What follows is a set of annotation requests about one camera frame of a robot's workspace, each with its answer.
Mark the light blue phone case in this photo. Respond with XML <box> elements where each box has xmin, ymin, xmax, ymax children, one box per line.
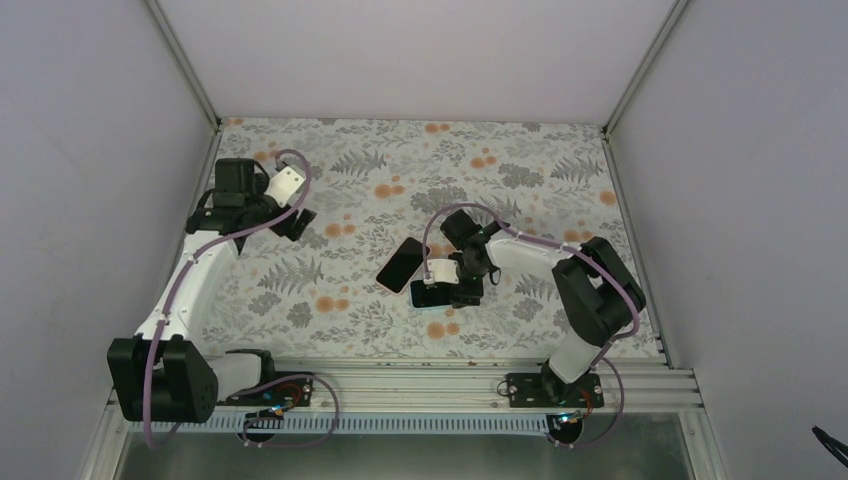
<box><xmin>407</xmin><ymin>279</ymin><xmax>458</xmax><ymax>311</ymax></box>

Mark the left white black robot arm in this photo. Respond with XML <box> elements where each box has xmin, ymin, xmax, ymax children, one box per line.
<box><xmin>107</xmin><ymin>149</ymin><xmax>316</xmax><ymax>423</ymax></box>

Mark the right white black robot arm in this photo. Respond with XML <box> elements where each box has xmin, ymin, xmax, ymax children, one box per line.
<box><xmin>423</xmin><ymin>203</ymin><xmax>647</xmax><ymax>407</ymax></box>

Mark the floral patterned table mat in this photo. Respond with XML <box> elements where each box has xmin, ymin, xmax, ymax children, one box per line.
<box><xmin>202</xmin><ymin>117</ymin><xmax>633</xmax><ymax>361</ymax></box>

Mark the black object at corner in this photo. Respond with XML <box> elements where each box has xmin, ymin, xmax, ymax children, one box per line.
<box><xmin>811</xmin><ymin>426</ymin><xmax>848</xmax><ymax>467</ymax></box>

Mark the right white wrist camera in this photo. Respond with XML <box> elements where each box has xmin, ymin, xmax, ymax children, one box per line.
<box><xmin>423</xmin><ymin>258</ymin><xmax>459</xmax><ymax>285</ymax></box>

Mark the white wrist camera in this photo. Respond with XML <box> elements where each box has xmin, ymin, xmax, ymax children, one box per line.
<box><xmin>423</xmin><ymin>258</ymin><xmax>459</xmax><ymax>285</ymax></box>
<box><xmin>265</xmin><ymin>166</ymin><xmax>307</xmax><ymax>207</ymax></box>

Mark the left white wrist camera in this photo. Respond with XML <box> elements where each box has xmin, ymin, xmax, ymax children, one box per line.
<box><xmin>265</xmin><ymin>166</ymin><xmax>307</xmax><ymax>207</ymax></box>

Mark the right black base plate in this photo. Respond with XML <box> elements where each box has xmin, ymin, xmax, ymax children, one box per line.
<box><xmin>495</xmin><ymin>373</ymin><xmax>605</xmax><ymax>409</ymax></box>

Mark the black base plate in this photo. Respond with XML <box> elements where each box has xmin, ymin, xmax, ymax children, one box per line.
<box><xmin>219</xmin><ymin>372</ymin><xmax>314</xmax><ymax>409</ymax></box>
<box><xmin>495</xmin><ymin>373</ymin><xmax>605</xmax><ymax>409</ymax></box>

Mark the aluminium mounting rail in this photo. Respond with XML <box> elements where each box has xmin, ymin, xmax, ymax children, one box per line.
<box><xmin>109</xmin><ymin>357</ymin><xmax>705</xmax><ymax>435</ymax></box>

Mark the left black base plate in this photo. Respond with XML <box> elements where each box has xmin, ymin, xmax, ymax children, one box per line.
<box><xmin>219</xmin><ymin>372</ymin><xmax>314</xmax><ymax>409</ymax></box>

